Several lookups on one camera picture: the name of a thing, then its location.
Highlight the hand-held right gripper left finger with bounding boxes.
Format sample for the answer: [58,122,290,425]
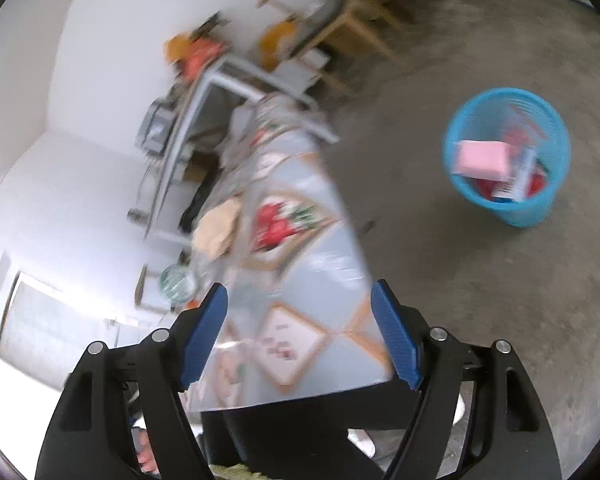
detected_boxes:
[35,282,229,480]

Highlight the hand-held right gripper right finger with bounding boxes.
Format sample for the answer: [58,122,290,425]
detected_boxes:
[370,280,561,480]

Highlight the round jar with metal lid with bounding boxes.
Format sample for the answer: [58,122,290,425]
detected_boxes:
[159,262,201,306]

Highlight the pink snack bag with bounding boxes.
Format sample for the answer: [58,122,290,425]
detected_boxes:
[192,200,243,258]

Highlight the blue plastic wastebasket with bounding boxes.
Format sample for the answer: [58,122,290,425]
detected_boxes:
[442,87,572,228]

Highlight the pink sponge cloth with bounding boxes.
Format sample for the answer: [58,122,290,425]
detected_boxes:
[452,140,512,182]

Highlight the long blue cardboard box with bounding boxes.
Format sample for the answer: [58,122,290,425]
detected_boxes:
[492,145,537,204]

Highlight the red printed packet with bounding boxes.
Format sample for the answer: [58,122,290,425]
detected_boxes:
[475,125,548,201]

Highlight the person's left forearm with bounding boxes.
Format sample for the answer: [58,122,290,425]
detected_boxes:
[135,430,162,476]

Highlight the fruit print tablecloth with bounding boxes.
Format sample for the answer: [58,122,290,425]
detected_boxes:
[185,92,396,413]

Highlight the black cloth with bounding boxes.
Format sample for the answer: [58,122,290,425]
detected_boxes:
[180,180,216,233]

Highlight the green fuzzy cushion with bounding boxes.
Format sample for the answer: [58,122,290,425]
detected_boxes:
[207,462,263,480]

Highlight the silver rice cooker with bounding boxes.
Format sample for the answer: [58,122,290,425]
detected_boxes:
[137,100,178,153]

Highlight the white side table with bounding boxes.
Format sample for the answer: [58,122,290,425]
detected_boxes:
[127,55,341,246]

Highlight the orange plastic bag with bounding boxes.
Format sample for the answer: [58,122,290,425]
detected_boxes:
[180,40,231,78]

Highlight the yellow plastic bag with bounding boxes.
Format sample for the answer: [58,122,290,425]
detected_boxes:
[257,20,301,68]
[165,32,196,61]

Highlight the wooden chair black seat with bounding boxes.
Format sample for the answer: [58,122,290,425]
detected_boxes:
[257,0,406,96]

